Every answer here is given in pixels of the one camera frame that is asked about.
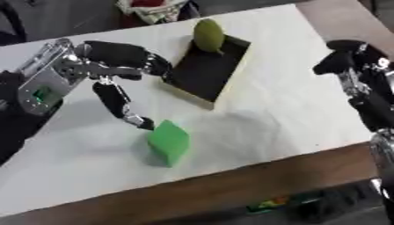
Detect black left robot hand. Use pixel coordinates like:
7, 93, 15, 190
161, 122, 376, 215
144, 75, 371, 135
81, 40, 174, 131

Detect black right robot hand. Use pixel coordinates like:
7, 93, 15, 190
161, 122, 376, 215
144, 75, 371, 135
310, 39, 394, 133

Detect green block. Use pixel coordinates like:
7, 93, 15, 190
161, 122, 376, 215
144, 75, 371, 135
146, 119, 193, 169

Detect colourful object on floor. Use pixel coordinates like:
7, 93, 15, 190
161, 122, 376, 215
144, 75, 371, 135
244, 195, 293, 214

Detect olive green toy fruit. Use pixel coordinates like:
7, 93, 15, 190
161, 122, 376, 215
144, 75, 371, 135
192, 18, 227, 55

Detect open box with dark inside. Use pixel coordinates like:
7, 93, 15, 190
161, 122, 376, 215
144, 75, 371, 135
158, 34, 254, 111

